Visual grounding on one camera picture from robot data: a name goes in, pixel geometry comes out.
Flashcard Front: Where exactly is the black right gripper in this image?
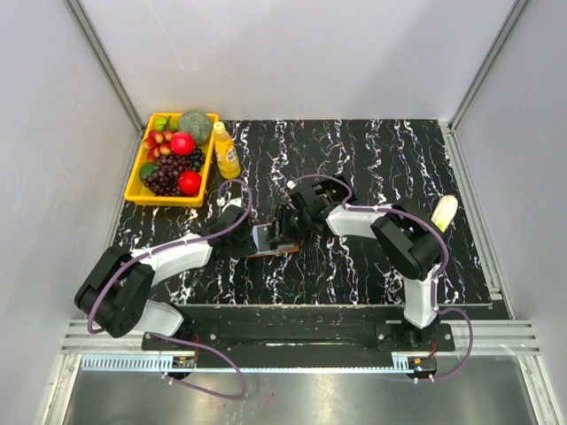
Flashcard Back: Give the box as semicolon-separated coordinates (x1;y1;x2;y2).
265;204;311;247

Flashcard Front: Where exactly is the brown leather card holder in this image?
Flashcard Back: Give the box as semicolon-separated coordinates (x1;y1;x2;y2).
249;224;299;258

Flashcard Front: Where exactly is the black plastic card box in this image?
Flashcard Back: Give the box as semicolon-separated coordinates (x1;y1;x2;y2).
308;176;352;206

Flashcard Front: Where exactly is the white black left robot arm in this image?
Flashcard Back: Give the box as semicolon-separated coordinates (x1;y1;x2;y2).
74;199;255;350

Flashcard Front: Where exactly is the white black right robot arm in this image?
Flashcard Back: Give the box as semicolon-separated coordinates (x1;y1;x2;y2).
268;177;448;351

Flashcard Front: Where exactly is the red pomegranate lower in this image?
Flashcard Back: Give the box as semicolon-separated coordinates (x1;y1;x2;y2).
177;170;202;197

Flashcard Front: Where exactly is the red pomegranate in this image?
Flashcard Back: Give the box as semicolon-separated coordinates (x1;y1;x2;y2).
177;170;202;197
170;132;196;156

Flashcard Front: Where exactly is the yellow juice bottle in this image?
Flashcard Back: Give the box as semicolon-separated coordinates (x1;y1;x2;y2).
213;121;241;180

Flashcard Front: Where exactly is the black grape bunch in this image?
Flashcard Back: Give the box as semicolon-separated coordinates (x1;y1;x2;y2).
188;147;206;173

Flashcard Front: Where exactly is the dark purple grape bunch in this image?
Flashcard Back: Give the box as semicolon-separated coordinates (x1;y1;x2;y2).
142;153;189;197

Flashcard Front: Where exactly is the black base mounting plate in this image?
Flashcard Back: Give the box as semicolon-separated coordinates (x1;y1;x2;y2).
141;304;456;371

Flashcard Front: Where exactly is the red pomegranate upper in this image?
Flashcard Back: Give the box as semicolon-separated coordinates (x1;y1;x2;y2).
170;132;196;156

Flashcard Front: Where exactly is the yellow plastic fruit tray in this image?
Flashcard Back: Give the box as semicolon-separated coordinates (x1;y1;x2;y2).
124;111;219;207

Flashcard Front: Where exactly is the green lime fruit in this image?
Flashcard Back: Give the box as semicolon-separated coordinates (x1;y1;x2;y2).
138;162;157;182

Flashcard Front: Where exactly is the green melon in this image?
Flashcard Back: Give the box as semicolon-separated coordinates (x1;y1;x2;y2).
177;111;214;146

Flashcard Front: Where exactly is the small red fruit cluster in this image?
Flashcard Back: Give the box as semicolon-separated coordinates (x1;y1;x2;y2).
142;129;174;162

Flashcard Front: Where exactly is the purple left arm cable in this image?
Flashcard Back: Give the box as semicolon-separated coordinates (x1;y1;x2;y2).
87;178;254;399

